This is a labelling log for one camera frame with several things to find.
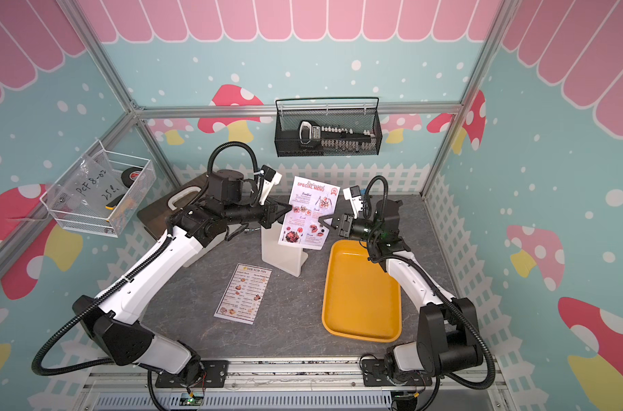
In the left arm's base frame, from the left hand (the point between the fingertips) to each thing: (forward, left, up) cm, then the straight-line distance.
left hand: (289, 211), depth 70 cm
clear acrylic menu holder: (+6, +6, -36) cm, 37 cm away
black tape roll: (+14, +51, 0) cm, 53 cm away
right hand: (0, -9, -4) cm, 10 cm away
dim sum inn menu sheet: (-10, +18, -33) cm, 39 cm away
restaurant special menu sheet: (+3, -6, +1) cm, 7 cm away
